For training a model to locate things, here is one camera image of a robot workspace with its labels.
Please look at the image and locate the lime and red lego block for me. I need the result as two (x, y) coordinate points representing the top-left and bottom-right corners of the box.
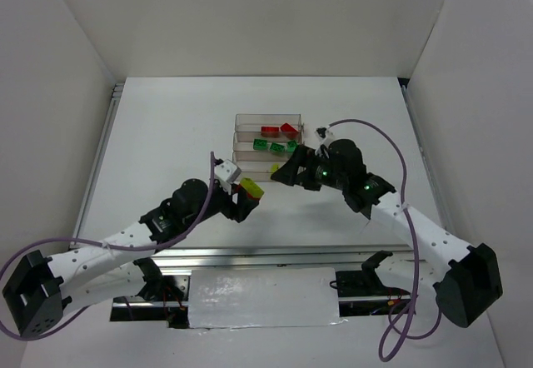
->
(239, 177), (264, 201)

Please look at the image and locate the green lego brick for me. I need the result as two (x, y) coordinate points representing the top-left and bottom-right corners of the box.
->
(269, 142), (286, 153)

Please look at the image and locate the small green square lego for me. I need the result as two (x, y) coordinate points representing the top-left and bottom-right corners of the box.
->
(286, 141), (298, 153)

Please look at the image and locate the green rounded lego half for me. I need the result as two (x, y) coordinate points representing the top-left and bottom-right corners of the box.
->
(252, 138), (269, 151)

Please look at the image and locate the red lego brick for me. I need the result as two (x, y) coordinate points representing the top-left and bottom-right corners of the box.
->
(280, 123), (298, 134)

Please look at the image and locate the red and green lego piece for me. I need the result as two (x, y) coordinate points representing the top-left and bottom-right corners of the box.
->
(261, 126), (280, 138)

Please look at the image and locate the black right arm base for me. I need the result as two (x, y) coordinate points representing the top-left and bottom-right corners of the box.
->
(329, 270), (411, 301)

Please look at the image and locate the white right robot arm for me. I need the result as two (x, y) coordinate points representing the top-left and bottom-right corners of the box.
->
(271, 139), (503, 328)

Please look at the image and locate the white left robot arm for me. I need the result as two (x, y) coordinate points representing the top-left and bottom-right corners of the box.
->
(2, 178), (264, 341)

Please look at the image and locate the white foam board cover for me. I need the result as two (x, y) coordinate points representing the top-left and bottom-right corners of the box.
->
(188, 267), (341, 329)

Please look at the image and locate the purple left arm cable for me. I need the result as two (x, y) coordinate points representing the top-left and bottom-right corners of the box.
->
(0, 151), (222, 339)

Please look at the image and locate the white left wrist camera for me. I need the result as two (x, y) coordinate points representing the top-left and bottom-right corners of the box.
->
(214, 160), (242, 194)

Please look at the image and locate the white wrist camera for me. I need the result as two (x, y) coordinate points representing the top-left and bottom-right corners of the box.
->
(214, 160), (242, 194)
(315, 127), (336, 147)

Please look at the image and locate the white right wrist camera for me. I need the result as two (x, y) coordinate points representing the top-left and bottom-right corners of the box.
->
(315, 127), (336, 147)

